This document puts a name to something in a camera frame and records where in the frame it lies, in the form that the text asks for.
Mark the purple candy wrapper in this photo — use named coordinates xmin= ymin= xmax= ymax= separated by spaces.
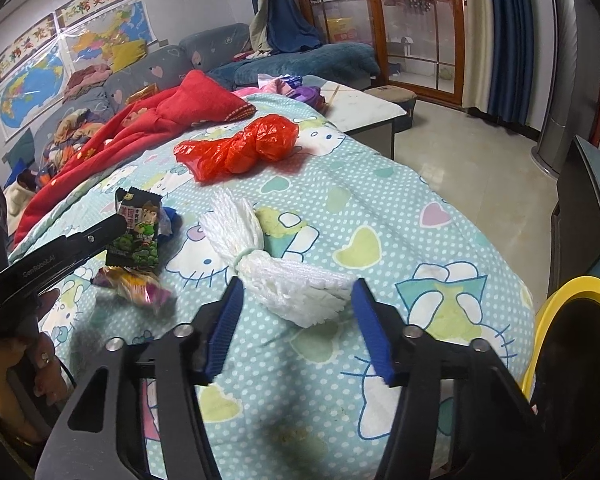
xmin=91 ymin=266 xmax=176 ymax=312

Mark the person's left hand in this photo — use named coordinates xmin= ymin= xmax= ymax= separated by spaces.
xmin=0 ymin=288 xmax=71 ymax=443

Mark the Hello Kitty teal quilt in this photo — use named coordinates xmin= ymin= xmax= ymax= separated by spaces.
xmin=16 ymin=94 xmax=533 ymax=479

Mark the blue grey sofa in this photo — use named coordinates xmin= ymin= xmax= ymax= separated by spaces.
xmin=2 ymin=23 xmax=380 ymax=169

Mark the tv cabinet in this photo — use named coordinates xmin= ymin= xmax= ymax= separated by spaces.
xmin=547 ymin=136 xmax=600 ymax=294

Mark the china map poster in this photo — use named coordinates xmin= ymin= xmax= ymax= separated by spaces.
xmin=62 ymin=1 xmax=156 ymax=72

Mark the blue curtain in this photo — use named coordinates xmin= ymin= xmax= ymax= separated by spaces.
xmin=488 ymin=0 xmax=534 ymax=125
xmin=249 ymin=0 xmax=322 ymax=56

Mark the small round stool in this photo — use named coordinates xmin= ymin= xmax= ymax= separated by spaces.
xmin=366 ymin=84 xmax=417 ymax=132

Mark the right embroidered wall picture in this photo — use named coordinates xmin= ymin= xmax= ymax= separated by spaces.
xmin=55 ymin=0 xmax=124 ymax=32

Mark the purple clothes pile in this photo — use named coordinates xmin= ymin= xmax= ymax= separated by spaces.
xmin=258 ymin=74 xmax=327 ymax=112

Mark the blue rubber glove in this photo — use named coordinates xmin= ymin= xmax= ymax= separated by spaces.
xmin=158 ymin=207 xmax=182 ymax=243

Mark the blue curtain left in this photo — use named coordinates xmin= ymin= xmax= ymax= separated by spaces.
xmin=249 ymin=0 xmax=322 ymax=56

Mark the left embroidered wall picture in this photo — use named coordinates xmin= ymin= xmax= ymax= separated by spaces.
xmin=0 ymin=13 xmax=57 ymax=83

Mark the dark green snack packet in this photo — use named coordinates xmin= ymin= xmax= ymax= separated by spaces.
xmin=106 ymin=188 xmax=161 ymax=271

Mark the wooden glass sliding door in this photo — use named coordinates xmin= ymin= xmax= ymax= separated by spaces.
xmin=297 ymin=0 xmax=466 ymax=107

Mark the white coffee table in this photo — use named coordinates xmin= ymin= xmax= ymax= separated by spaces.
xmin=302 ymin=75 xmax=414 ymax=159

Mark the embroidered wall picture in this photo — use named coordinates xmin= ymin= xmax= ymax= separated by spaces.
xmin=55 ymin=0 xmax=124 ymax=32
xmin=0 ymin=13 xmax=57 ymax=83

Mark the red blanket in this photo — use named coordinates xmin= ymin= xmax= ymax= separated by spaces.
xmin=14 ymin=70 xmax=256 ymax=245

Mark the blue curtain right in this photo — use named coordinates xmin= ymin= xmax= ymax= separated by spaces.
xmin=488 ymin=0 xmax=534 ymax=125

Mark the yellow rimmed trash bin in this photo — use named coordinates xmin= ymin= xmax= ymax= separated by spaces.
xmin=521 ymin=275 xmax=600 ymax=479

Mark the world map poster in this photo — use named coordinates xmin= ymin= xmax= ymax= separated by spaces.
xmin=0 ymin=41 xmax=70 ymax=141

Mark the silver tower air conditioner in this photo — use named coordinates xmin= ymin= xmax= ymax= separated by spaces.
xmin=531 ymin=0 xmax=600 ymax=178

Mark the red plastic bag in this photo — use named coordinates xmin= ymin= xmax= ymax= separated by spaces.
xmin=173 ymin=114 xmax=299 ymax=183

